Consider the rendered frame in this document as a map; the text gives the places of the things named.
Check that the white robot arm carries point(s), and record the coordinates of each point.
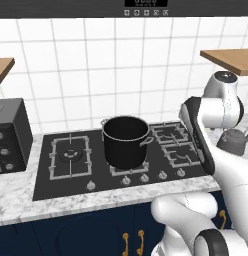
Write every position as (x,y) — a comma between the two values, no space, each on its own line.
(229,173)

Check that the dark grey kettle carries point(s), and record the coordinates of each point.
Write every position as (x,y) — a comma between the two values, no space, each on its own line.
(233,141)

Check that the black cooking pot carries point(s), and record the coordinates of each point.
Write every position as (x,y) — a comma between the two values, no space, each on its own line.
(126,146)

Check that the black gas hob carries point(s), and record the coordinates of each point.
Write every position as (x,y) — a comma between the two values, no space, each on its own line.
(96,156)

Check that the silver hob knob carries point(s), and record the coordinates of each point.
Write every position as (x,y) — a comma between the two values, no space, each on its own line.
(162,175)
(91,185)
(180,172)
(144,177)
(125,180)

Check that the navy cupboard door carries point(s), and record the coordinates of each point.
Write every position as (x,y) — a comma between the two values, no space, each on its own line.
(86,233)
(220,203)
(146,220)
(12,241)

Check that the black toaster oven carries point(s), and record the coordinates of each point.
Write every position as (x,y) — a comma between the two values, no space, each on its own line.
(16,133)

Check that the dark range hood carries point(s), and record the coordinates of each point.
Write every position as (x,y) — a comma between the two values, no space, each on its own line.
(79,8)

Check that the wooden wall shelf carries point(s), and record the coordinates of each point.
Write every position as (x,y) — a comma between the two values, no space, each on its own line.
(232,59)
(1,68)

